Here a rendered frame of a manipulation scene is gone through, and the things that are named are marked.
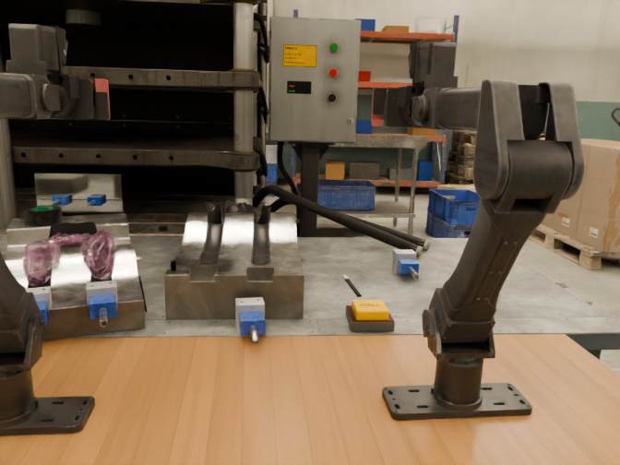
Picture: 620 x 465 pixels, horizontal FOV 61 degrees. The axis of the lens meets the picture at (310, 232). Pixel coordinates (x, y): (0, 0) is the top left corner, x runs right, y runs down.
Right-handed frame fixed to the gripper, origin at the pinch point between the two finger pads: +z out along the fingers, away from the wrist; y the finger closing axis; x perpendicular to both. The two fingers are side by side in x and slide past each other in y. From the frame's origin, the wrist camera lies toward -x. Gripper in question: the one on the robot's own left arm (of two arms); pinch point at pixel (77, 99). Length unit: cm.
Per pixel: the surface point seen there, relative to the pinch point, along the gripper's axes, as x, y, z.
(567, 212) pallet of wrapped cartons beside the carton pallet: 82, -301, 314
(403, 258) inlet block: 36, -68, 18
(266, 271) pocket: 32.0, -34.2, -3.0
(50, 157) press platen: 18, 32, 75
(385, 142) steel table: 27, -144, 340
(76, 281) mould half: 34.1, 2.1, -1.7
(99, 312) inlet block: 34.9, -5.8, -15.6
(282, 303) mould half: 37, -37, -8
